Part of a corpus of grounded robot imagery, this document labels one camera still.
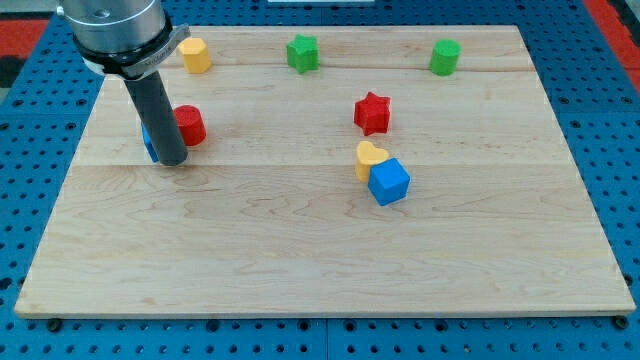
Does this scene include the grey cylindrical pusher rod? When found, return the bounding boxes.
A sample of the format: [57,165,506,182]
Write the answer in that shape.
[125,72,188,166]

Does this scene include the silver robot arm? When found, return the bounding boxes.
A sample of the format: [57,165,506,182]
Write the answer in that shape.
[56,0,191,81]

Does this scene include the yellow heart block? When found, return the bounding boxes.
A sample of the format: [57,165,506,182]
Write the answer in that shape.
[355,141,389,183]

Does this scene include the green star block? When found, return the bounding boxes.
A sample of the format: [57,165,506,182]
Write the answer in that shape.
[286,34,319,74]

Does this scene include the wooden board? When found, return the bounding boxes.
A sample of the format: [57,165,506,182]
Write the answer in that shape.
[15,25,636,319]

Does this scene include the blue block behind rod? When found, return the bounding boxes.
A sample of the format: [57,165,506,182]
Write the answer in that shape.
[141,125,159,163]

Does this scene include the yellow hexagon block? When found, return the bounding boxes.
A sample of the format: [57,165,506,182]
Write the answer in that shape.
[178,37,212,74]

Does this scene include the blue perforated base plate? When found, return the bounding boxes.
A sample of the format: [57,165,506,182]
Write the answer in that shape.
[1,0,639,359]

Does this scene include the blue cube block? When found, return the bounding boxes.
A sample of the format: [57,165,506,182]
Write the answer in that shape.
[368,158,411,206]

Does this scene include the red star block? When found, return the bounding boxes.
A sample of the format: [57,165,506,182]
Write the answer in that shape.
[354,92,391,136]

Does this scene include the red cylinder block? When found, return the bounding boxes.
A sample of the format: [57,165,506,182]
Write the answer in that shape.
[173,105,207,146]

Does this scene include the green cylinder block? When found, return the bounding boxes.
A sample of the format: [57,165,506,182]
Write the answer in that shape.
[429,39,462,76]

